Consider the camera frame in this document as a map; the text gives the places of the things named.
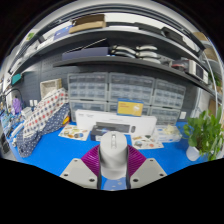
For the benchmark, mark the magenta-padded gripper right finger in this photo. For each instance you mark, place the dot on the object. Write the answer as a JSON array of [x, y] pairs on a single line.
[[148, 173]]

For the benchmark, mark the yellow red toy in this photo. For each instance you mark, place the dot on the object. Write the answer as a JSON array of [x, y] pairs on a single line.
[[66, 120]]

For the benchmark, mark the white wall socket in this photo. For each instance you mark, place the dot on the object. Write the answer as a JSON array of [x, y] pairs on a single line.
[[183, 115]]

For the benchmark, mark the cartoon sticker sheet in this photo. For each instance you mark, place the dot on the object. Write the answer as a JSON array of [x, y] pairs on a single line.
[[146, 142]]

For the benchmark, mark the small black box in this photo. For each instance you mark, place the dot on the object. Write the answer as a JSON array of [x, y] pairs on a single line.
[[96, 134]]

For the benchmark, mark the grey computer mouse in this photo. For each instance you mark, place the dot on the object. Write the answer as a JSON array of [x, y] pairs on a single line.
[[113, 155]]

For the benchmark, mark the purple toy figure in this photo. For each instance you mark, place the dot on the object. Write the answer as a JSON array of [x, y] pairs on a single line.
[[17, 106]]

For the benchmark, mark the yellow cardboard box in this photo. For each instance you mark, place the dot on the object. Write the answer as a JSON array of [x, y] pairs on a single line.
[[130, 108]]

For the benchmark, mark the green potted plant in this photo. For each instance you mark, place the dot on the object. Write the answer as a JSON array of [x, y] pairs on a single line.
[[203, 133]]

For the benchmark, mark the teal plastic bin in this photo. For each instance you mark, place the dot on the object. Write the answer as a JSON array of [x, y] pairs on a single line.
[[16, 79]]

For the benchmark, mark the white woven basket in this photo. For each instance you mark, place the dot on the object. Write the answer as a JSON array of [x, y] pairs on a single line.
[[50, 87]]

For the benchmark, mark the food picture sticker sheet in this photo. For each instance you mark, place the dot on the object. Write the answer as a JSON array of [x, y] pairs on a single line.
[[73, 132]]

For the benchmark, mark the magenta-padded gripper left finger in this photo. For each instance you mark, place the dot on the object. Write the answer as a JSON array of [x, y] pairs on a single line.
[[78, 173]]

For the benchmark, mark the navy polka dot cloth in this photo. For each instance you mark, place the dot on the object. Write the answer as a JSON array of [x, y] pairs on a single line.
[[28, 143]]

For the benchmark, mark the red blue checkered cloth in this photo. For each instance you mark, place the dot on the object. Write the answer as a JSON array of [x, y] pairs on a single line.
[[43, 113]]

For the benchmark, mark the white blue tissue box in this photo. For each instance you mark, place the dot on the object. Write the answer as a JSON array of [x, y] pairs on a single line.
[[168, 134]]

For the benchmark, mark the long white keyboard box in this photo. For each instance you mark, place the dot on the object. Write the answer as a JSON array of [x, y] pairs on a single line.
[[86, 118]]

